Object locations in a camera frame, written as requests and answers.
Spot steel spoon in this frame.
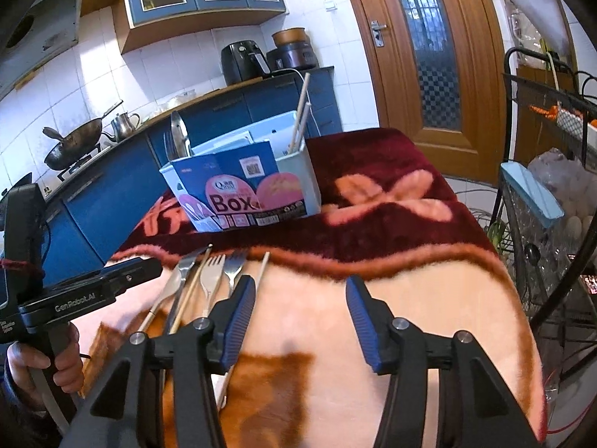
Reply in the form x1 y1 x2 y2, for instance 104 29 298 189
139 247 209 332

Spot white plastic fork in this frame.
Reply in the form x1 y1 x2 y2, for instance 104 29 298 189
199 254 226 318

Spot blue kitchen counter cabinets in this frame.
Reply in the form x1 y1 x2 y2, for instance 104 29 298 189
36 66 344 289

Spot person's left hand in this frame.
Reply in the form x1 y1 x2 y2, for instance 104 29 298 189
7 324 84 411

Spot wooden chopstick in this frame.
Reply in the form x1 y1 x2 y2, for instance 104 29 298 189
165 244 213 335

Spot steel fork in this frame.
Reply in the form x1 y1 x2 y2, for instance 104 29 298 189
224 249 248 296

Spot steel kettle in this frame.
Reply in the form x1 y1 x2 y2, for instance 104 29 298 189
102 112 141 143

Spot red floral plush blanket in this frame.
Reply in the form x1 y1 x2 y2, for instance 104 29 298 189
69 126 550 448

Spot light blue box on rack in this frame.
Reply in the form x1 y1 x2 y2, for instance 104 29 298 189
500 161 565 228

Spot light blue utensil organizer box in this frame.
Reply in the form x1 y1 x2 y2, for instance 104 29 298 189
160 111 322 233

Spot grey range hood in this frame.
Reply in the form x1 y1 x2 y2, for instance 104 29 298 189
1 0 82 98

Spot black air fryer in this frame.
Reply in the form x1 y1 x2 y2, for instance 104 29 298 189
221 40 271 86

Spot dark rice cooker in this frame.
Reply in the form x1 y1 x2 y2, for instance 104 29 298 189
266 27 319 71

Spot wooden door with glass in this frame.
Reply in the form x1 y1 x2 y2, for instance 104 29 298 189
350 0 507 185

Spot black wok with handle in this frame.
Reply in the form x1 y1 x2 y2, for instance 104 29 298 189
43 99 124 171

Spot black wire rack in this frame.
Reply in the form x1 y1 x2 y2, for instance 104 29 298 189
489 47 596 389

